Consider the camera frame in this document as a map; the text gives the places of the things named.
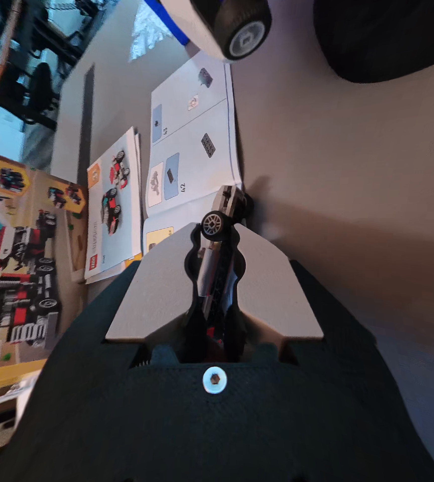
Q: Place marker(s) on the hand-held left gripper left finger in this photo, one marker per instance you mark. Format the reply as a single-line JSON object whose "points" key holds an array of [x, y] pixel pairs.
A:
{"points": [[153, 301]]}

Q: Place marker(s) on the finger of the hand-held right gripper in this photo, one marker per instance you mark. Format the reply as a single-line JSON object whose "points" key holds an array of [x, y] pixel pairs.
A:
{"points": [[198, 22]]}

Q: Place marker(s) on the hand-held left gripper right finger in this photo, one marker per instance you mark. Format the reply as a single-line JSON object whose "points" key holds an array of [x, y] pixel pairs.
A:
{"points": [[281, 301]]}

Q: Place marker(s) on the large blue plastic bin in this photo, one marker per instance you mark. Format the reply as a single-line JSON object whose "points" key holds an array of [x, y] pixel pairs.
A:
{"points": [[163, 16]]}

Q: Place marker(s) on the small lego wheel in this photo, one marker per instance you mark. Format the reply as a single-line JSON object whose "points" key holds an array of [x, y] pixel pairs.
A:
{"points": [[213, 224], [243, 34]]}

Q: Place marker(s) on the red black lego vehicle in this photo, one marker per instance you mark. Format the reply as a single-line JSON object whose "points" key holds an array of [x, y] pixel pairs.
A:
{"points": [[221, 263]]}

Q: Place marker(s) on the small dark lego piece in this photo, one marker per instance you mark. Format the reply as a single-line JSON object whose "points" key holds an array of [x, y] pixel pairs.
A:
{"points": [[208, 144], [205, 77]]}

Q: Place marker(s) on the closed lego instruction booklet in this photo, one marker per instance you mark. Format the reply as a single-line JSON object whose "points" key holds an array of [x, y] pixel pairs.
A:
{"points": [[111, 218]]}

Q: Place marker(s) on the open lego instruction booklet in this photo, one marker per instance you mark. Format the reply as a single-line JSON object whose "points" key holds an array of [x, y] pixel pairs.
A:
{"points": [[194, 128]]}

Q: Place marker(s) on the lego set box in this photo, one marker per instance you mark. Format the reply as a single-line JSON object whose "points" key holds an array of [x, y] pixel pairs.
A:
{"points": [[21, 271]]}

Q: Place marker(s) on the clear plastic bag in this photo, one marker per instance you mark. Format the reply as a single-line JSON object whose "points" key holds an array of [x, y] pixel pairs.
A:
{"points": [[149, 34]]}

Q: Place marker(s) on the black tape strip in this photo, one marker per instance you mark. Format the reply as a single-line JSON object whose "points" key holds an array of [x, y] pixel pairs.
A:
{"points": [[86, 120]]}

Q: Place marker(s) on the black office chair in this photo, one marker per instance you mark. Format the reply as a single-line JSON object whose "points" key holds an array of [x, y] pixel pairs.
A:
{"points": [[36, 90]]}

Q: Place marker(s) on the black quilted pad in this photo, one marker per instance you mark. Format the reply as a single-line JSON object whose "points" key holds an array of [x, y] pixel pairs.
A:
{"points": [[390, 38]]}

